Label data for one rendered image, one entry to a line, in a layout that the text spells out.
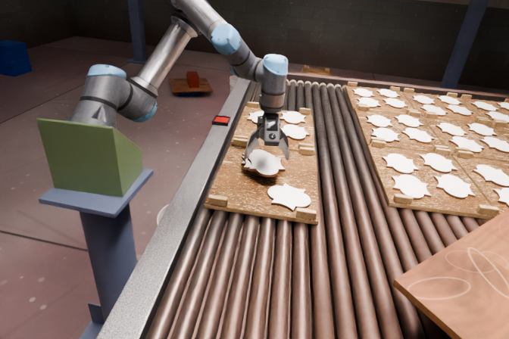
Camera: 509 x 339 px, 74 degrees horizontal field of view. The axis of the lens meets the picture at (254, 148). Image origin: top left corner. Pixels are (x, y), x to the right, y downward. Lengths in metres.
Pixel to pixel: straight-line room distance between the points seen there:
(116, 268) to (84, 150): 0.51
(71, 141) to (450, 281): 1.08
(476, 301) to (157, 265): 0.70
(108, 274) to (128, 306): 0.65
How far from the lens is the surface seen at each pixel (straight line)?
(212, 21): 1.05
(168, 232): 1.00
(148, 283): 0.89
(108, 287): 1.55
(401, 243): 1.09
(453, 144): 1.78
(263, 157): 1.19
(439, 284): 0.84
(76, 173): 1.25
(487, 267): 0.94
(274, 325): 0.81
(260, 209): 1.04
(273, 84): 1.02
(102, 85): 1.20
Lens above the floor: 1.59
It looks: 29 degrees down
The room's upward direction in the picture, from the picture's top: 5 degrees clockwise
